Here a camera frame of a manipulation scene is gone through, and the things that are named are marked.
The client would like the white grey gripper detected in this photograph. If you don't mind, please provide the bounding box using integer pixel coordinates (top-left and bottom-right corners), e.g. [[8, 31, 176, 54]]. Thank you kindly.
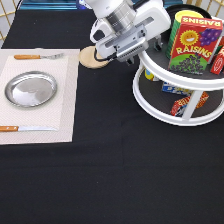
[[89, 0, 171, 65]]

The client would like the black ribbed bowl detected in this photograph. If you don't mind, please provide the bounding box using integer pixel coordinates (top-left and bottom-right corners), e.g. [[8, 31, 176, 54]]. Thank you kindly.
[[166, 4, 211, 21]]

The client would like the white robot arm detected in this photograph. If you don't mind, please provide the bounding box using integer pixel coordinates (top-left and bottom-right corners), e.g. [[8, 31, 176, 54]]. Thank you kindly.
[[86, 0, 171, 64]]

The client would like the white two-tier lazy Susan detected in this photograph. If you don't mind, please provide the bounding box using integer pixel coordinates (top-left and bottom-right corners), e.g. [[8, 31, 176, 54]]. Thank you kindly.
[[132, 26, 224, 127]]

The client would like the silver metal plate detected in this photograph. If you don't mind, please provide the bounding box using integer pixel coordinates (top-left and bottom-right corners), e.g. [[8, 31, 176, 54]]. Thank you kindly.
[[4, 71, 57, 108]]

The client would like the yellow green cylindrical canister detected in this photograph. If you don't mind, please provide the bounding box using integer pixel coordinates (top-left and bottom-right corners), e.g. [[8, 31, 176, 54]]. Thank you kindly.
[[166, 10, 202, 58]]

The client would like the red raisins box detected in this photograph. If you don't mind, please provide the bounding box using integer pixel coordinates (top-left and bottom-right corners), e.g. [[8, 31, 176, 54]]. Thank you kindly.
[[169, 24, 222, 75]]

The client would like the round wooden coaster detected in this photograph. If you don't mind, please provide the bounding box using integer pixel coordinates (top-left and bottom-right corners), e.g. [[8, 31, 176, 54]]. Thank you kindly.
[[79, 46, 108, 69]]

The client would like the orange red box lower tier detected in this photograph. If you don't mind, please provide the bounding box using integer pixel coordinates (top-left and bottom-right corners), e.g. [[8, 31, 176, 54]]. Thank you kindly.
[[170, 92, 209, 117]]

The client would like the red butter box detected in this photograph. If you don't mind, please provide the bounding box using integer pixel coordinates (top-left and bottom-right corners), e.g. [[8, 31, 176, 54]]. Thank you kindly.
[[210, 46, 224, 75]]

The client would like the beige woven placemat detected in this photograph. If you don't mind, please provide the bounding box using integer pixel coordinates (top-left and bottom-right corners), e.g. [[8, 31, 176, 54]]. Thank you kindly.
[[0, 49, 79, 145]]

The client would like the black table cloth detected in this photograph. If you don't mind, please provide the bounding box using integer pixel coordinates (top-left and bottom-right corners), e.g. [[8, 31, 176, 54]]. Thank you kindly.
[[0, 9, 224, 224]]

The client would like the wooden handled fork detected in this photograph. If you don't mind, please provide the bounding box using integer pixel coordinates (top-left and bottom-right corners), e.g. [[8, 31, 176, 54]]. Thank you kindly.
[[14, 53, 64, 60]]

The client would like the wooden handled knife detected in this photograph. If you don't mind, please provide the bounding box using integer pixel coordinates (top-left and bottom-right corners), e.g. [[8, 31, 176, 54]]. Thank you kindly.
[[0, 126, 57, 132]]

